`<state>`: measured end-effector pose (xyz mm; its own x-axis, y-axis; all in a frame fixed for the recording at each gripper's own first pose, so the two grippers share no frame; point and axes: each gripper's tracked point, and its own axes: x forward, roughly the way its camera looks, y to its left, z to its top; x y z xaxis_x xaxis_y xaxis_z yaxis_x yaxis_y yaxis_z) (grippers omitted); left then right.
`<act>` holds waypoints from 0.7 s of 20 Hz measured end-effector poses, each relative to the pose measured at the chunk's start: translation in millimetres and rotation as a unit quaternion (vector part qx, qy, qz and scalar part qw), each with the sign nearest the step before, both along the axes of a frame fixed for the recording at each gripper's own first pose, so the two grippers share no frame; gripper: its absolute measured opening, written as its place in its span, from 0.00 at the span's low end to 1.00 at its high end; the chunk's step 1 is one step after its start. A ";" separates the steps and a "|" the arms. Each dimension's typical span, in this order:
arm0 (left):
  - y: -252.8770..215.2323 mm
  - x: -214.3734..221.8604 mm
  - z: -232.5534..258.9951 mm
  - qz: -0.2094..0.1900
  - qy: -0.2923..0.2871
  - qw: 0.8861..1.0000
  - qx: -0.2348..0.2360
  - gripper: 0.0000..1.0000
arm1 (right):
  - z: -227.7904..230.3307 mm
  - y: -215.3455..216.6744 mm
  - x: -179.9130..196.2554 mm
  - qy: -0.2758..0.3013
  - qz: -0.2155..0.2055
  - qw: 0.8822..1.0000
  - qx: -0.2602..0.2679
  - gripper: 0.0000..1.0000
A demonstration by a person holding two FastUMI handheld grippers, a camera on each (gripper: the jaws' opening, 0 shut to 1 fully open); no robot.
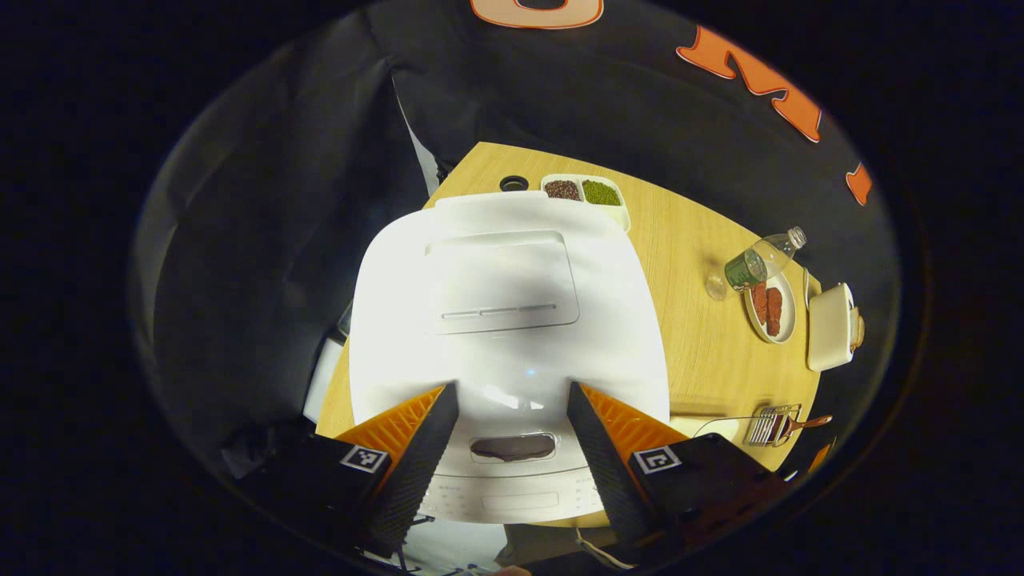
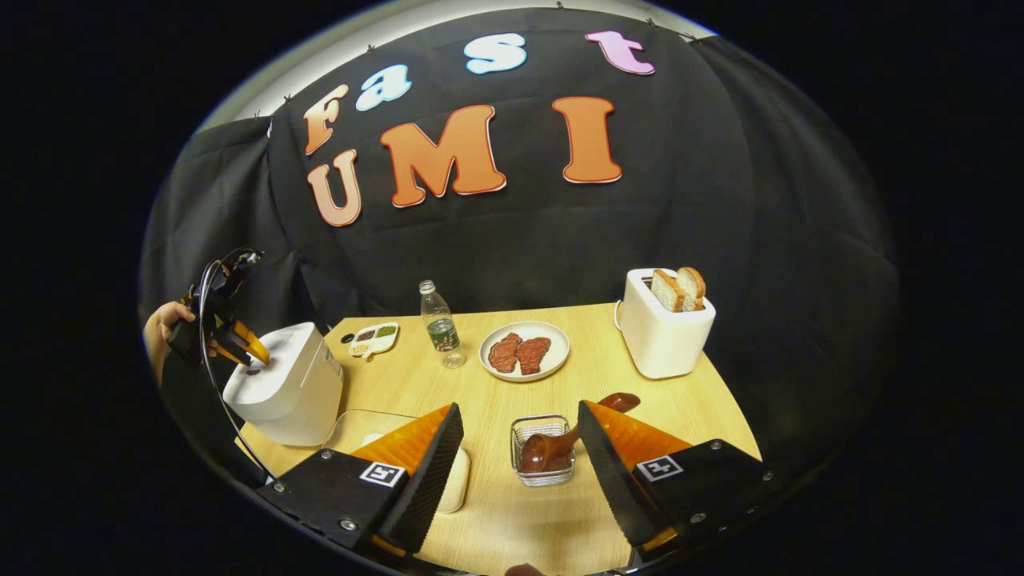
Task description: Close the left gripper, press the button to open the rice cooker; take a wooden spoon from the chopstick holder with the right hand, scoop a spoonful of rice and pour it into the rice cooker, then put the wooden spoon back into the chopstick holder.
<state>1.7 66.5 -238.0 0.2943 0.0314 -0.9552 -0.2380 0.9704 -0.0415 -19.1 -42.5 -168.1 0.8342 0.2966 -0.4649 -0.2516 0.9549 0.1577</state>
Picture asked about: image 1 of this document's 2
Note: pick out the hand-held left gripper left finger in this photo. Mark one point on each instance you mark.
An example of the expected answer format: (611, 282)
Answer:
(420, 468)

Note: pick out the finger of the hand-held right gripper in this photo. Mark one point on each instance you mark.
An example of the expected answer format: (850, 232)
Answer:
(822, 456)

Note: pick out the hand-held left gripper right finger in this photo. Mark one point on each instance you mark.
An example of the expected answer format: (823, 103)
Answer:
(604, 468)

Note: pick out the brown wooden spoon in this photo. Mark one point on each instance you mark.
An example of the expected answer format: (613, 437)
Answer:
(804, 422)

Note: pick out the white rice cooker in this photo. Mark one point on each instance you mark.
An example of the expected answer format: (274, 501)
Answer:
(512, 320)

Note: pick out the clear plastic tray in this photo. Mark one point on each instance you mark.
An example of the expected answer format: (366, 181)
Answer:
(712, 426)

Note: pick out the white toaster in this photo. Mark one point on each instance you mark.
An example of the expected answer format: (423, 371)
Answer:
(828, 328)

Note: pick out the toast bread slice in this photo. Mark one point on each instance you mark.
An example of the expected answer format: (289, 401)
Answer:
(858, 330)

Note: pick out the white round plate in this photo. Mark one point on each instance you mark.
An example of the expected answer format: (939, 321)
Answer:
(788, 316)

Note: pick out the red meat slice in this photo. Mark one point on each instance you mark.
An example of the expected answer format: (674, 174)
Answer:
(759, 302)
(774, 312)

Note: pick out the clear plastic water bottle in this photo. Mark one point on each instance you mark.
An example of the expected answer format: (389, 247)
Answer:
(752, 264)

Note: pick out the white divided bean dish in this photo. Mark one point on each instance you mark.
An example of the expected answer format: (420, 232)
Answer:
(584, 192)

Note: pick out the small black round cap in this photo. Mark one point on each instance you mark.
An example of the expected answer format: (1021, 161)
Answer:
(514, 183)

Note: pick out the black backdrop cloth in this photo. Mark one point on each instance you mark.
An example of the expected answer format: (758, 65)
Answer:
(600, 96)

